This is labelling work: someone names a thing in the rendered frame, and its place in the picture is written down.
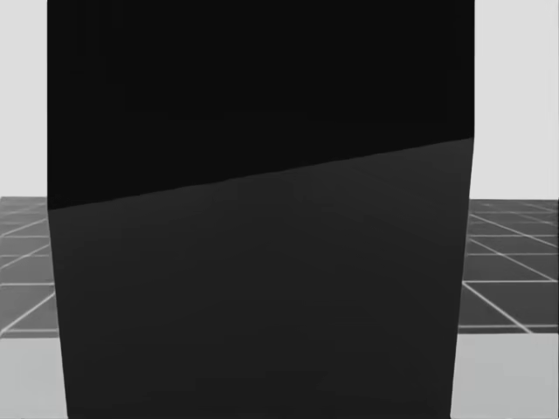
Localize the black screen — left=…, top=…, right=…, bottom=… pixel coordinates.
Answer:
left=46, top=0, right=477, bottom=419

